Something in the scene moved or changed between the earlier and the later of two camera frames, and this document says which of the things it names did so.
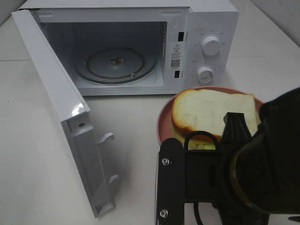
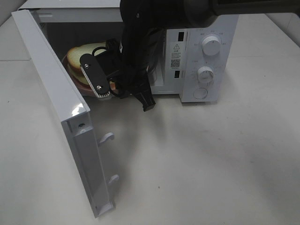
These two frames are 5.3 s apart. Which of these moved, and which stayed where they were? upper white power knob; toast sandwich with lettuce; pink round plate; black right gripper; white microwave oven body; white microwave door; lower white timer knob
Moved: black right gripper; pink round plate; toast sandwich with lettuce
Stayed: white microwave oven body; upper white power knob; white microwave door; lower white timer knob
